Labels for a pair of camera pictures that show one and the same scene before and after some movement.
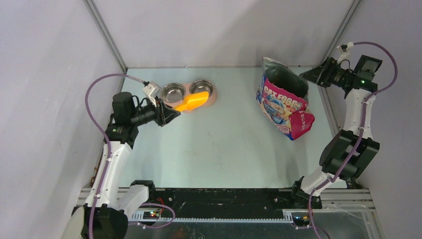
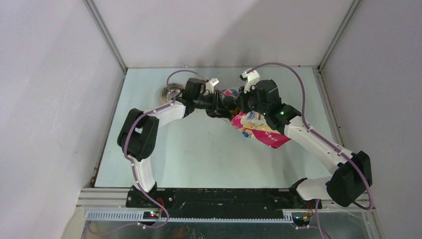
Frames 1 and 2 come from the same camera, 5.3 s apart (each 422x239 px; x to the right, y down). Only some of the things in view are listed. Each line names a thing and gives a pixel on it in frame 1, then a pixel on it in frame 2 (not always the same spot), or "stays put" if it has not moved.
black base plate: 227,202 stays put
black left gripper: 163,115 -> 217,108
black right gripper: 322,73 -> 241,101
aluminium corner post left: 106,35 stays put
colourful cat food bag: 282,100 -> 252,124
